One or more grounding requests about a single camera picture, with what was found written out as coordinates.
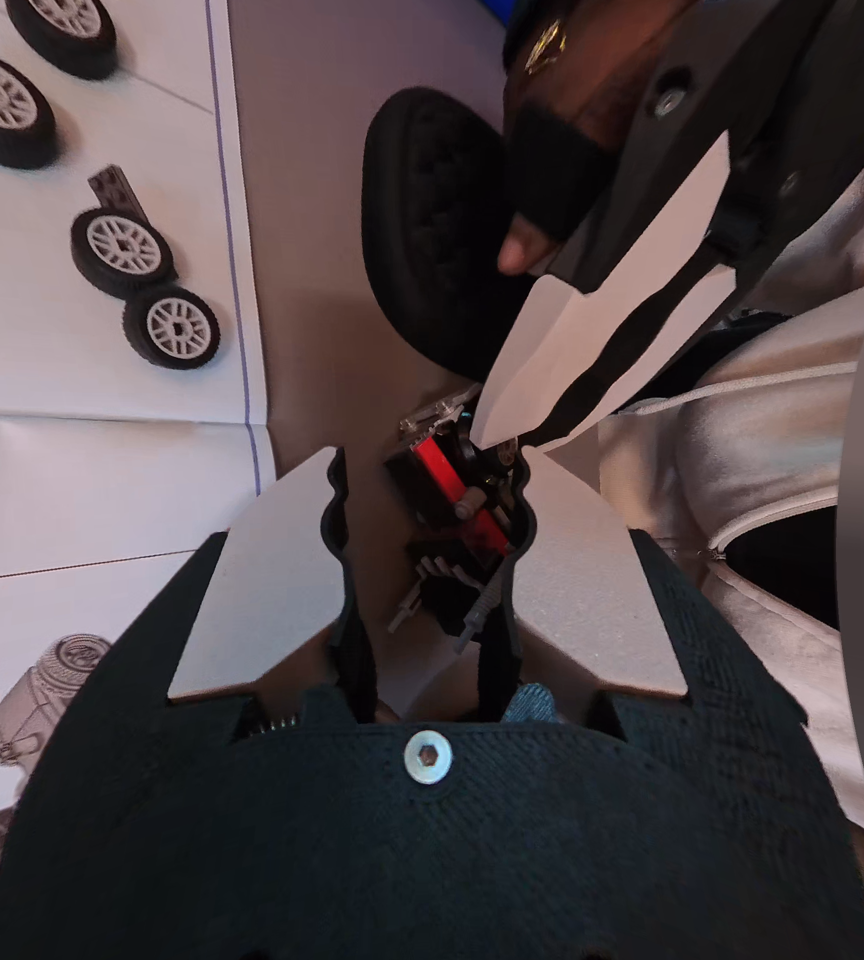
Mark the red black lego vehicle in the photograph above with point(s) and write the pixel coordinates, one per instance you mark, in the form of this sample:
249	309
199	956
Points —
439	473

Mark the open lego instruction booklet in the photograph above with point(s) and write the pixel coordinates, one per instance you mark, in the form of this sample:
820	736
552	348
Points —
102	480

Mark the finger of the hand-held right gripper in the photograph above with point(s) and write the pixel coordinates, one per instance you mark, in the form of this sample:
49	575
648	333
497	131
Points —
552	338
657	323

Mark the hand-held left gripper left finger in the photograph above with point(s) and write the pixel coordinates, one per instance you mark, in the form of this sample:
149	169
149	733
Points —
260	600

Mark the black quilted pad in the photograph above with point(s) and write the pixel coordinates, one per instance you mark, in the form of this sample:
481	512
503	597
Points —
432	225

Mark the person's right hand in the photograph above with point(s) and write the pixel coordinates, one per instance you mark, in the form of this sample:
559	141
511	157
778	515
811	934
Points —
582	75

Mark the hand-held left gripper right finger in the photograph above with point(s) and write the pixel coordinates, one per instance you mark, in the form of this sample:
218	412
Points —
597	600

